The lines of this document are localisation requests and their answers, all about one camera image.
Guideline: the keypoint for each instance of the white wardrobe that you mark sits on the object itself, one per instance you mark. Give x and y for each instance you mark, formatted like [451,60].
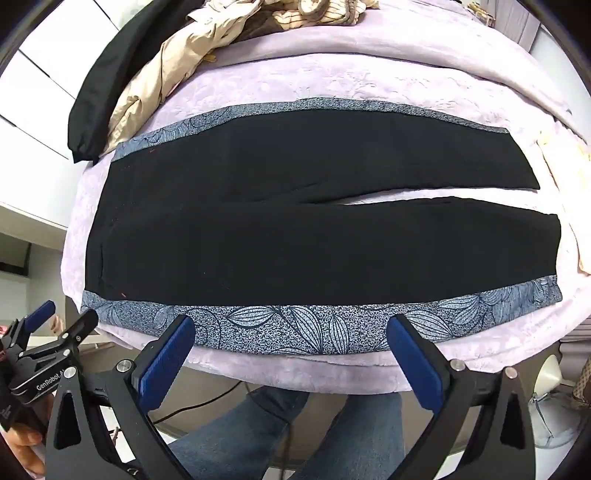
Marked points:
[41,92]

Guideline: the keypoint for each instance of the cream striped garment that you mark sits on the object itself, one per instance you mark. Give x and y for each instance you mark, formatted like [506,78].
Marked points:
[337,18]

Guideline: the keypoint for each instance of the dark brown garment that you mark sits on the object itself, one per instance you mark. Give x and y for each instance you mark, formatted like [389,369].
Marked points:
[258,27]

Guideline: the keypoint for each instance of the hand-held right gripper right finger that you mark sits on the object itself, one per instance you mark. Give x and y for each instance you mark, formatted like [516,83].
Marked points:
[415,364]

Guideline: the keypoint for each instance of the person's leg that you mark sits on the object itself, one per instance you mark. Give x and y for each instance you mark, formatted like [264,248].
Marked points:
[231,438]
[360,438]

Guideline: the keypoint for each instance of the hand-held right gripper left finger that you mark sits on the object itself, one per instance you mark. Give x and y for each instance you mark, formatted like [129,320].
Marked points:
[168,364]

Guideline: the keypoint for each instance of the person's left leg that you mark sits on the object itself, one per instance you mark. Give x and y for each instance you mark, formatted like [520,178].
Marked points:
[231,438]

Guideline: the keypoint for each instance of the person's right leg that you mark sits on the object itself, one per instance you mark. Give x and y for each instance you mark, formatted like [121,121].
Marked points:
[360,438]

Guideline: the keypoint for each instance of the beige jacket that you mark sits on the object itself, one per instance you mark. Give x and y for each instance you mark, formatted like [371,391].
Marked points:
[152,87]

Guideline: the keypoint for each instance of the person's left hand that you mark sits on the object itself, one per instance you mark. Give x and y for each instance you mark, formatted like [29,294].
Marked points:
[25,445]

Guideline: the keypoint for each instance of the black trousers with patterned panel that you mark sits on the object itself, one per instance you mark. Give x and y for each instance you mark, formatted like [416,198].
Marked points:
[300,330]

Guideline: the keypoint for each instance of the white shelf unit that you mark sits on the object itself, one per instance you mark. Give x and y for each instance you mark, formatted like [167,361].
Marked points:
[23,258]

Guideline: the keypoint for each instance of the cream cloth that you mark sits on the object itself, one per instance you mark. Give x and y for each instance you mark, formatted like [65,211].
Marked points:
[569,157]

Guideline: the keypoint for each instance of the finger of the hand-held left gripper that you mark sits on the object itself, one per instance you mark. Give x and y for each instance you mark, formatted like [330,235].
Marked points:
[76,330]
[41,314]

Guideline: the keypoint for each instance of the lavender blanket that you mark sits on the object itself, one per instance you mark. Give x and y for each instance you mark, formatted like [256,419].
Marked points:
[323,78]

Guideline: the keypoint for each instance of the white lamp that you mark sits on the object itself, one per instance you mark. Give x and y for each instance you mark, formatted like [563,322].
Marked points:
[548,371]

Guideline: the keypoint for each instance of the black jacket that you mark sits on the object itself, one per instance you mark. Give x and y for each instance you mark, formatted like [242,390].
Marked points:
[106,60]

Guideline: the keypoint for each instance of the light blue bag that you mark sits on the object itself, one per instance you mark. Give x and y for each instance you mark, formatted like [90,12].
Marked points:
[551,417]

